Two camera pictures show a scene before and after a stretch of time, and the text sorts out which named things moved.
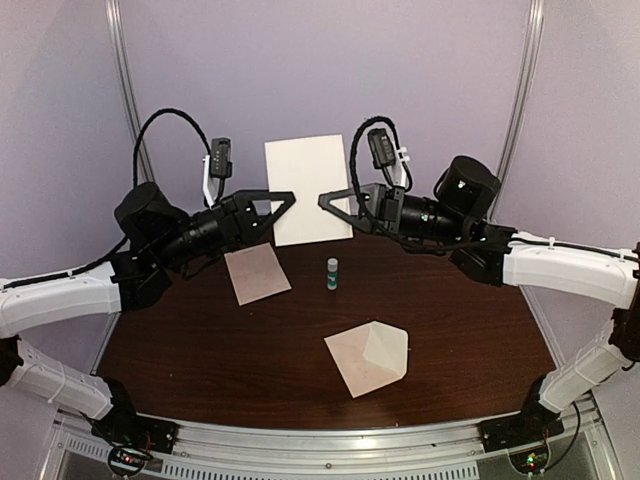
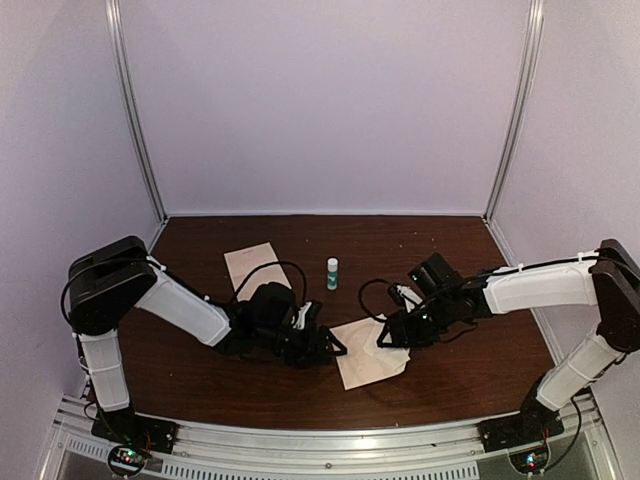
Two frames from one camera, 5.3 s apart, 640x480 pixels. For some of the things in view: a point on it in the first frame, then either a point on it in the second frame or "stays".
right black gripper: [377, 201] to [403, 334]
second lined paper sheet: [255, 273] stays
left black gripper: [242, 226] to [316, 351]
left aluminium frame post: [120, 55] stays
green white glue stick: [332, 267] stays
